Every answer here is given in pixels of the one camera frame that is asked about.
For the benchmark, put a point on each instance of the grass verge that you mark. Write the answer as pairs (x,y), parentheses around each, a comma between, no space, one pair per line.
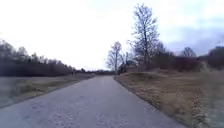
(30,87)

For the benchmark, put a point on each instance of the dry grass field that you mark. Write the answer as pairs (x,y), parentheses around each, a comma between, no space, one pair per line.
(170,88)

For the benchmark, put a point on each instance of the bare trees and bushes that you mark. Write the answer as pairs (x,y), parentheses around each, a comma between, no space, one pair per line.
(180,60)

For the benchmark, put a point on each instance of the row of dark trees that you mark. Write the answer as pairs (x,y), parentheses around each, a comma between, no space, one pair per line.
(36,66)

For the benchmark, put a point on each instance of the grey asphalt path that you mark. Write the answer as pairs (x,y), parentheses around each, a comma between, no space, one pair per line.
(96,103)

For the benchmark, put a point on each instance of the tall bare tree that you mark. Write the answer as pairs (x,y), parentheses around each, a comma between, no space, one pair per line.
(145,33)

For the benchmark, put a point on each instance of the small bare tree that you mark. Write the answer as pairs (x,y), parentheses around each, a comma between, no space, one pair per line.
(115,58)

